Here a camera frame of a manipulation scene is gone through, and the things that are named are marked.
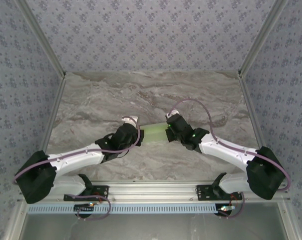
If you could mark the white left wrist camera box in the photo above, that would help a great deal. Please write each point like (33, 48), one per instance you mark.
(130, 119)

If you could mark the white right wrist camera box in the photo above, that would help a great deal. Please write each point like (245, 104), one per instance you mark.
(173, 114)

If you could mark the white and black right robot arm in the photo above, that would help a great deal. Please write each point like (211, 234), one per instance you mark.
(226, 150)

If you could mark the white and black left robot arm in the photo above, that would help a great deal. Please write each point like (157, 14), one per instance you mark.
(75, 160)

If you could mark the light green paper box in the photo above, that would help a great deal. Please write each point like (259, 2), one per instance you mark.
(153, 132)

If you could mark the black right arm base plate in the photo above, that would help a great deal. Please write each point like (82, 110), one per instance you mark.
(203, 193)

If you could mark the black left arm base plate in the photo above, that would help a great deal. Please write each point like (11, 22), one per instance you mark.
(104, 195)

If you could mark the aluminium mounting beam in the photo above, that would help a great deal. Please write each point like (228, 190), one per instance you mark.
(153, 191)

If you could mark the aluminium table side rail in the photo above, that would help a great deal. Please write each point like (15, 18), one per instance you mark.
(246, 92)
(48, 125)

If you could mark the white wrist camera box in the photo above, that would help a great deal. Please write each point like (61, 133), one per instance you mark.
(173, 114)
(130, 119)

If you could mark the aluminium frame post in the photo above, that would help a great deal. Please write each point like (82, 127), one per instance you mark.
(262, 37)
(41, 37)

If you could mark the small black controller board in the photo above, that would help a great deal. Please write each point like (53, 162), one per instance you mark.
(84, 207)
(226, 208)

